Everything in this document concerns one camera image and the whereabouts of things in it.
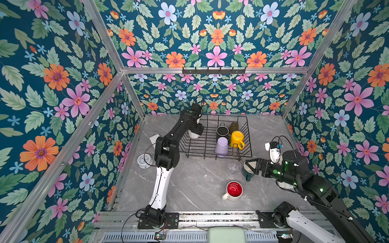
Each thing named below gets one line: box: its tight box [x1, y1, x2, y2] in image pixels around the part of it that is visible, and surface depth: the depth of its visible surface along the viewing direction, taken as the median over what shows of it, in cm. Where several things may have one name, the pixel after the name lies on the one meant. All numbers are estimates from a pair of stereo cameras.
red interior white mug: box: [221, 180, 244, 202], surface depth 80 cm
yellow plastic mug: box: [229, 130, 246, 151], surface depth 95 cm
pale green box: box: [207, 226, 246, 243], surface depth 69 cm
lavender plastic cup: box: [214, 136, 229, 158], surface depth 90 cm
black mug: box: [216, 122, 230, 139], surface depth 95 cm
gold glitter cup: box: [228, 121, 239, 135], surface depth 104 cm
